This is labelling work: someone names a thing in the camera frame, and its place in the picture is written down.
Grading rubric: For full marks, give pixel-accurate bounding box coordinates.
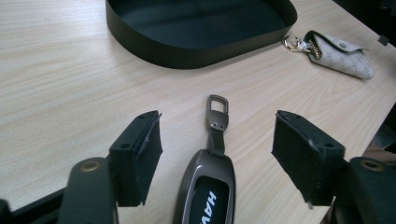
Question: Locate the white patterned key pouch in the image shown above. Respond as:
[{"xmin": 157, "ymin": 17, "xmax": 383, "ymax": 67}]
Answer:
[{"xmin": 282, "ymin": 30, "xmax": 375, "ymax": 81}]

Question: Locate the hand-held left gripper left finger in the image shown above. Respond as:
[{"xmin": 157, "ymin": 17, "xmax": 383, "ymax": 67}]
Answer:
[{"xmin": 106, "ymin": 109, "xmax": 163, "ymax": 208}]

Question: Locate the grey car key with strap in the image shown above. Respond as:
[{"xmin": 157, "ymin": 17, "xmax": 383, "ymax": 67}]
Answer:
[{"xmin": 172, "ymin": 93, "xmax": 237, "ymax": 224}]

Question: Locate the black key rack with tray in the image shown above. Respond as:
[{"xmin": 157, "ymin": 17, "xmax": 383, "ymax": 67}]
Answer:
[{"xmin": 105, "ymin": 0, "xmax": 298, "ymax": 70}]

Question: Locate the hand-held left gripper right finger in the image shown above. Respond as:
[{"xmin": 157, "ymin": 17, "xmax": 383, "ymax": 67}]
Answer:
[{"xmin": 271, "ymin": 109, "xmax": 349, "ymax": 209}]

